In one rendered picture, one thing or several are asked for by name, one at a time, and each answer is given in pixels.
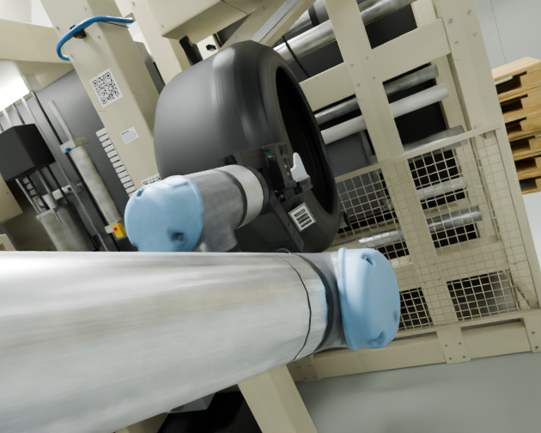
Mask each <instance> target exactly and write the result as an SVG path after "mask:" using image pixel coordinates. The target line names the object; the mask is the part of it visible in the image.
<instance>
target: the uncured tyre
mask: <svg viewBox="0 0 541 433"><path fill-rule="evenodd" d="M288 141H289V146H290V148H291V152H292V155H293V156H291V157H288V159H289V165H290V167H291V168H293V167H294V153H297V154H298V155H299V156H300V158H301V161H302V164H303V166H304V168H305V170H306V173H307V175H309V176H310V179H311V181H312V184H313V188H311V189H309V190H307V191H304V192H301V193H300V196H299V197H297V198H293V199H290V200H288V201H285V202H282V203H280V204H281V206H282V207H283V209H284V210H285V212H286V214H287V215H288V217H289V219H290V221H291V222H292V223H293V225H294V226H295V229H296V230H297V232H298V234H299V235H300V237H301V238H302V240H303V241H304V247H303V252H302V253H322V252H324V251H325V250H326V249H327V248H328V247H329V246H330V245H331V243H332V241H333V239H334V238H335V236H336V234H337V232H338V231H339V228H340V221H341V214H340V204H339V198H338V193H337V185H336V181H335V177H334V173H333V170H332V166H331V161H330V157H329V155H328V152H327V148H326V146H325V141H324V138H323V137H322V134H321V131H320V128H319V125H318V123H317V120H316V118H315V116H314V114H313V111H312V108H311V107H310V105H309V103H308V101H307V97H306V96H305V94H304V92H303V90H302V88H301V85H300V84H299V83H298V81H297V79H296V77H295V75H294V73H293V71H292V70H291V69H290V68H289V65H288V64H287V63H286V61H285V60H284V59H283V57H282V56H281V55H280V54H279V53H278V52H277V51H276V50H275V49H273V48H272V47H269V46H266V45H263V44H260V43H258V42H256V41H253V40H245V41H241V42H236V43H233V44H232V45H230V46H227V47H226V48H224V49H222V50H220V51H219V52H217V53H215V54H213V55H211V56H209V57H208V58H206V59H204V60H202V61H200V62H199V63H197V64H194V65H193V66H191V67H190V68H188V69H186V70H183V71H182V72H180V73H179V74H177V75H176V76H175V77H174V78H173V79H172V80H171V81H170V82H169V83H168V84H167V85H166V87H165V88H164V89H163V90H162V91H161V94H160V97H159V100H158V102H157V106H156V111H155V125H154V150H155V160H156V165H157V168H158V172H159V175H160V178H161V180H164V179H166V178H168V177H171V176H176V175H181V176H183V175H188V174H195V173H199V172H203V171H207V170H211V169H214V168H219V164H218V161H217V159H219V158H222V157H224V156H229V155H231V154H233V153H235V152H238V151H241V150H246V149H256V148H262V147H264V146H267V145H270V144H272V143H281V142H288ZM303 203H305V204H306V206H307V208H308V209H309V210H310V212H311V214H312V215H313V218H314V219H315V221H316V222H315V223H313V224H312V225H310V226H309V227H307V228H305V229H303V230H302V231H300V230H299V229H298V228H297V226H296V225H295V223H294V221H293V220H292V218H291V216H290V215H289V212H291V211H292V210H293V209H295V208H296V207H298V206H299V205H301V204H303ZM234 234H235V237H236V240H237V242H238V243H239V245H240V250H241V252H242V253H270V250H269V249H268V248H267V246H266V245H265V244H264V243H263V241H262V240H261V238H260V237H259V235H258V234H257V232H256V231H255V229H254V228H253V227H252V225H251V224H250V223H248V224H246V225H244V226H242V227H240V228H238V229H236V230H234Z"/></svg>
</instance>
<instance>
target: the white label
mask: <svg viewBox="0 0 541 433"><path fill-rule="evenodd" d="M289 215H290V216H291V218H292V220H293V221H294V223H295V225H296V226H297V228H298V229H299V230H300V231H302V230H303V229H305V228H307V227H309V226H310V225H312V224H313V223H315V222H316V221H315V219H314V218H313V215H312V214H311V212H310V210H309V209H308V208H307V206H306V204H305V203H303V204H301V205H299V206H298V207H296V208H295V209H293V210H292V211H291V212H289Z"/></svg>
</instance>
